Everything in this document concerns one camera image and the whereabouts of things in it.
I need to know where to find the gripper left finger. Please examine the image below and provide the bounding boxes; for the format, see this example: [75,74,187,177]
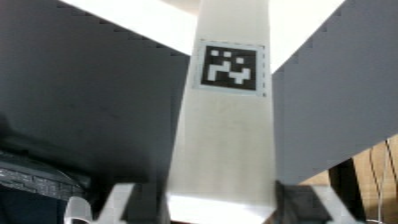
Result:
[62,182,171,224]

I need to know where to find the thin white wires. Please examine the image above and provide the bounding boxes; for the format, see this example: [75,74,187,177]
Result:
[366,139,398,224]

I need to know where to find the black keyboard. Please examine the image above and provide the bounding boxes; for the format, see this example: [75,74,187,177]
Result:
[0,151,91,201]

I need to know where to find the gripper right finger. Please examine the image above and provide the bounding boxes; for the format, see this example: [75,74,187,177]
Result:
[267,182,359,224]

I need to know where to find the white leg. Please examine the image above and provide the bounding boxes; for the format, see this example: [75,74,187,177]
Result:
[165,0,279,224]

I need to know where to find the black table leg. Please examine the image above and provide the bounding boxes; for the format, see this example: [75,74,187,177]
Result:
[329,159,366,221]

